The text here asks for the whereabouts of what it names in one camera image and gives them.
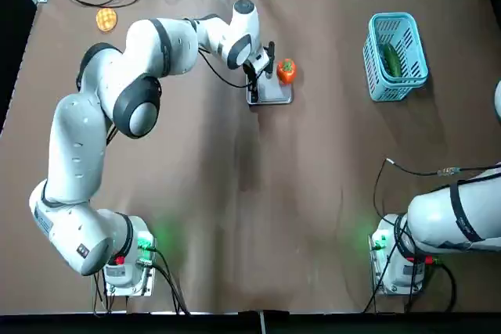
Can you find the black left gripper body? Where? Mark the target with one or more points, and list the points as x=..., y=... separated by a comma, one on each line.
x=250, y=70

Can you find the red-orange tomato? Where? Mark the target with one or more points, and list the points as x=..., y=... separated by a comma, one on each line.
x=286, y=74

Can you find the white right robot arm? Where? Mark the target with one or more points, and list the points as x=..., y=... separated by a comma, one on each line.
x=442, y=216

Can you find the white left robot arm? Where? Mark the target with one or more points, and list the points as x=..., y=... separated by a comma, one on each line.
x=78, y=142

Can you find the silver kitchen scale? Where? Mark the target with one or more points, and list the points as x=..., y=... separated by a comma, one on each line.
x=276, y=93

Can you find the light blue shopping basket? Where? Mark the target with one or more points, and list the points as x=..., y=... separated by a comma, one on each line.
x=385, y=87

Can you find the green cucumber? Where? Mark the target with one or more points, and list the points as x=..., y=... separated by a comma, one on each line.
x=391, y=61

